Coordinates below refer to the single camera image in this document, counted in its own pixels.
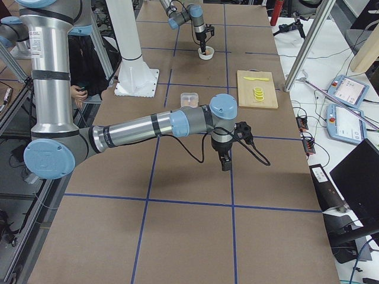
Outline lemon slices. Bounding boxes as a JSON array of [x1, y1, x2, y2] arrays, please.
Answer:
[[253, 87, 265, 102]]

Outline black tripod handle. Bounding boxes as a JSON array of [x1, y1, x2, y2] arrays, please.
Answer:
[[273, 12, 307, 40]]

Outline black laptop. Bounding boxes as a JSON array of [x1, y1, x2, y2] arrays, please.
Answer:
[[330, 138, 378, 225]]

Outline white centre column mount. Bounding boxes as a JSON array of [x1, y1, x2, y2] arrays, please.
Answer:
[[106, 0, 159, 98]]

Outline yellow plastic knife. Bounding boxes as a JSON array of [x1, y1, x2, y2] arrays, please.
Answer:
[[243, 76, 270, 82]]

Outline aluminium frame post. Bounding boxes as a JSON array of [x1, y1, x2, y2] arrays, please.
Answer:
[[284, 0, 336, 92]]

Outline far teach pendant tablet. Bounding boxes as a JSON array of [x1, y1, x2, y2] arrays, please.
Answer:
[[327, 75, 370, 109]]

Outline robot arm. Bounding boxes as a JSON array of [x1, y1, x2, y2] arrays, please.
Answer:
[[160, 0, 208, 54], [19, 1, 237, 179]]

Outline metal reacher grabber stick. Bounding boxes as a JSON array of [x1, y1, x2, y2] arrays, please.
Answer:
[[297, 77, 378, 132]]

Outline clear plastic egg box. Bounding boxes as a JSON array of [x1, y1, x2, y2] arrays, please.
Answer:
[[180, 92, 199, 108]]

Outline black box with label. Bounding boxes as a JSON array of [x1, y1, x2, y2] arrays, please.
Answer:
[[309, 164, 348, 213]]

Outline wooden cutting board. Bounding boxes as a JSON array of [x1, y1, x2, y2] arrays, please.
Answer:
[[237, 70, 278, 109]]

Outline white bowl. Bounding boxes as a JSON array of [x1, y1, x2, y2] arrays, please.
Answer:
[[198, 46, 214, 60]]

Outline near teach pendant tablet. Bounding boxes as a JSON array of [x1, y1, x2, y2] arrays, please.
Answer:
[[326, 104, 368, 145]]

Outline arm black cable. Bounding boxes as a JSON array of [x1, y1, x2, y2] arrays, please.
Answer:
[[159, 128, 271, 166]]

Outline seated person dark jacket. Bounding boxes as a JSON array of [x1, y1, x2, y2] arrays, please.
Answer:
[[68, 35, 108, 109]]

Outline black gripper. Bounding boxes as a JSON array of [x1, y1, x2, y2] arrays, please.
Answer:
[[211, 138, 233, 172], [195, 31, 207, 54]]

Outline teach pendant tablet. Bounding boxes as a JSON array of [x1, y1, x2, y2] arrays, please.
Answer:
[[327, 75, 370, 109], [326, 104, 368, 145]]

